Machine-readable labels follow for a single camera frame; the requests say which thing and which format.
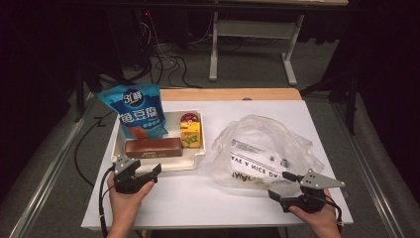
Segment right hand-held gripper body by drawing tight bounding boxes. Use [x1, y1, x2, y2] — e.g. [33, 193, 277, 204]
[280, 169, 346, 214]

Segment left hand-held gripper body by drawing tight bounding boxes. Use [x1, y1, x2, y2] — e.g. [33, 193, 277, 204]
[113, 156, 157, 195]

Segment white plastic tray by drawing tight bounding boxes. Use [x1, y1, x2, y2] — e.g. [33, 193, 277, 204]
[110, 108, 207, 173]

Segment brown box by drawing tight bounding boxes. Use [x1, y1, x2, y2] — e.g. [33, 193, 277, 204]
[124, 137, 183, 160]

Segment clear plastic bag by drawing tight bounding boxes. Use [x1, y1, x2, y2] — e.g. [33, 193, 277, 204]
[202, 114, 326, 191]

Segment yellow drink carton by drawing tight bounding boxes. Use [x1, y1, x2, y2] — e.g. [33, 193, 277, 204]
[179, 120, 202, 149]

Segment blue snack pouch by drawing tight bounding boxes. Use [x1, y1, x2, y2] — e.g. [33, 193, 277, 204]
[97, 83, 169, 141]

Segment person's right hand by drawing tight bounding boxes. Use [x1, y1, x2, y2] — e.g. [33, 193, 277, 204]
[288, 189, 339, 231]

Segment person's left hand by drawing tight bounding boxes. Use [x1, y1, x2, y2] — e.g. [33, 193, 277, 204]
[107, 172, 156, 222]

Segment white table mat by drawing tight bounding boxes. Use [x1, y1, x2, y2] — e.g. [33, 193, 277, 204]
[80, 99, 355, 231]

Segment black metal stand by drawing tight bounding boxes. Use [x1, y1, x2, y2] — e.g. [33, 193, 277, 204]
[298, 70, 361, 135]
[73, 59, 104, 123]

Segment right hand-held gripper cable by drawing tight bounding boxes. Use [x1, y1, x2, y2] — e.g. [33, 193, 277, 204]
[325, 194, 345, 234]

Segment hand-held gripper cable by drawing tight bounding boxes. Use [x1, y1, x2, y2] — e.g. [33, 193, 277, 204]
[325, 194, 345, 234]
[98, 165, 117, 238]

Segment left hand-held gripper cable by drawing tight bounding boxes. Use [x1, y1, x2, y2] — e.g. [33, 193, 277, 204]
[98, 165, 117, 238]

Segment black floor cable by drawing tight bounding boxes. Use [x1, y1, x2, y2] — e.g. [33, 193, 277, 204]
[73, 112, 115, 187]

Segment aluminium floor rail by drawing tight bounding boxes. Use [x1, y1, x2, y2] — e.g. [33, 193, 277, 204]
[330, 98, 410, 238]
[8, 92, 97, 238]

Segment bundle of floor cables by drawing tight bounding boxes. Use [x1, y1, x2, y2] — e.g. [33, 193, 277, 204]
[132, 9, 203, 89]

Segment white metal desk frame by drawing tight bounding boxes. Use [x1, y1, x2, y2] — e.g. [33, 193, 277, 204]
[208, 11, 305, 87]

